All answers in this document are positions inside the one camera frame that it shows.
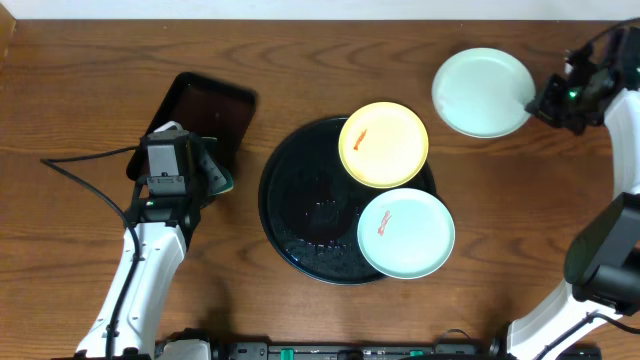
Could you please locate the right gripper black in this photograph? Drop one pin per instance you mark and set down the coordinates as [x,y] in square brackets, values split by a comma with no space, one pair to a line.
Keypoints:
[547,106]

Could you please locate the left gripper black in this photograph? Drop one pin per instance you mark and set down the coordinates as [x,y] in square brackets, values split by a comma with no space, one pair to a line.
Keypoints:
[201,163]

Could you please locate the green yellow sponge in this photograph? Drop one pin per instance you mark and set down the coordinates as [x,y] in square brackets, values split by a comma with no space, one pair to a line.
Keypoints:
[219,178]

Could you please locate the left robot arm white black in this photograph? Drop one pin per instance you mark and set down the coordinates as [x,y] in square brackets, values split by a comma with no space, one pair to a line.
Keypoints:
[158,232]

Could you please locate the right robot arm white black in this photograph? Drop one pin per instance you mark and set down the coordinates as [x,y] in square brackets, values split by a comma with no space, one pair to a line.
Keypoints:
[601,268]

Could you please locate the rectangular black tray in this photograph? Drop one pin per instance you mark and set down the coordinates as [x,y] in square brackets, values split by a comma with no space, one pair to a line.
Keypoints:
[209,108]

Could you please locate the round black tray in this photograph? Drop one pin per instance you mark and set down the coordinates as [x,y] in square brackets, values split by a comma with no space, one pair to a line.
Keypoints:
[310,206]

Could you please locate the yellow plate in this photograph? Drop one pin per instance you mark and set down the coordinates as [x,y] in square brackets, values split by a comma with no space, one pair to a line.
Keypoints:
[383,145]

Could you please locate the light green plate with stain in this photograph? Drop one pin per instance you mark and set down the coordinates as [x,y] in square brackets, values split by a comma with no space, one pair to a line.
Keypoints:
[406,233]

